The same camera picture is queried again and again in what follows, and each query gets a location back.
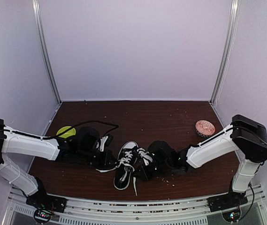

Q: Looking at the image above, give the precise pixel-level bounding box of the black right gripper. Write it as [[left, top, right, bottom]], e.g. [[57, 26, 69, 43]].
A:
[[132, 160, 171, 182]]

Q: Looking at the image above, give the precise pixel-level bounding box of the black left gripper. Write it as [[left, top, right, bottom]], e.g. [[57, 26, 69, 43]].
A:
[[77, 147, 119, 168]]

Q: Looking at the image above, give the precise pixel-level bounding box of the black white canvas sneaker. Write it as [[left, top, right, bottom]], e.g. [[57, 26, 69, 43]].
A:
[[114, 142, 138, 190]]

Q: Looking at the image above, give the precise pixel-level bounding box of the white shoelace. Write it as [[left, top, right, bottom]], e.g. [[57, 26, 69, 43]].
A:
[[95, 147, 154, 196]]

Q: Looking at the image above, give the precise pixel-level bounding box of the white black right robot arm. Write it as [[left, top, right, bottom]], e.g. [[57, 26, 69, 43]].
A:
[[133, 114, 267, 207]]

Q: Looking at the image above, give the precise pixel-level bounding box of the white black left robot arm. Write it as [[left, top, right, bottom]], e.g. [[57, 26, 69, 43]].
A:
[[0, 119, 117, 208]]

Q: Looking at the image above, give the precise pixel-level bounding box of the green plastic bowl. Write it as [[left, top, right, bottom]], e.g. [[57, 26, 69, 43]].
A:
[[56, 126, 76, 139]]

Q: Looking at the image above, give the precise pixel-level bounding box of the pink patterned bowl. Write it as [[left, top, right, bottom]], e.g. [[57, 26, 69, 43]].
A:
[[195, 120, 216, 138]]

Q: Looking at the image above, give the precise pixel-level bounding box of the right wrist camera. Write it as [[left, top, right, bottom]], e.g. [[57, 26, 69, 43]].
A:
[[137, 148, 153, 166]]

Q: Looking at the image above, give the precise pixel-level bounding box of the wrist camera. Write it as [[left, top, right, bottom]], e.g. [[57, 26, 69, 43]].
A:
[[96, 134, 114, 152], [137, 148, 153, 166]]

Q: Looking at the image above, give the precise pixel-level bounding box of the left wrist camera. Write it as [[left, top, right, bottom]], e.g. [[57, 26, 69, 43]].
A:
[[96, 134, 114, 152]]

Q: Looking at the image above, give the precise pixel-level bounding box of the black braided left cable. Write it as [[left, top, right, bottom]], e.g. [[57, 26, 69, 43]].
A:
[[41, 120, 120, 139]]

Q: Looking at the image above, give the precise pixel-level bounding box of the aluminium front rail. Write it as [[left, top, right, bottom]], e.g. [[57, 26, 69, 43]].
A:
[[0, 185, 267, 225]]

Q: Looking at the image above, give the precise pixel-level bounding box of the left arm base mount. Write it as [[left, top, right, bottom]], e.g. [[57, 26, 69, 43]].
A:
[[25, 195, 67, 225]]

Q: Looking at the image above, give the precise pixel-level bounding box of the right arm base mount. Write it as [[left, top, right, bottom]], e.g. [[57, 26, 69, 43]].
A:
[[207, 194, 248, 223]]

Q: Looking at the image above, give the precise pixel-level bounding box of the left aluminium frame post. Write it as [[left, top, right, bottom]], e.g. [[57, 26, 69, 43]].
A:
[[32, 0, 62, 104]]

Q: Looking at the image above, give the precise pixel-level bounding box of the aluminium frame post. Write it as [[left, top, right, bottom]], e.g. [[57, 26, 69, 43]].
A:
[[32, 0, 62, 104], [210, 0, 240, 106]]

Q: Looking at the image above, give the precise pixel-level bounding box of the right aluminium frame post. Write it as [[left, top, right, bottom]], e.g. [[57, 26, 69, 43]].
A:
[[210, 0, 240, 106]]

